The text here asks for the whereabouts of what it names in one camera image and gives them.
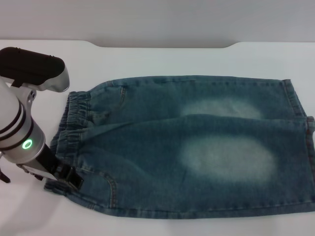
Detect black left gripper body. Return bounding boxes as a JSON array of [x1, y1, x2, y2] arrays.
[[18, 144, 65, 184]]

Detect blue denim shorts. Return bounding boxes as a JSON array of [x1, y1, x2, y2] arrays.
[[43, 75, 315, 220]]

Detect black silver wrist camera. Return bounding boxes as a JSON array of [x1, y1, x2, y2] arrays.
[[0, 46, 71, 111]]

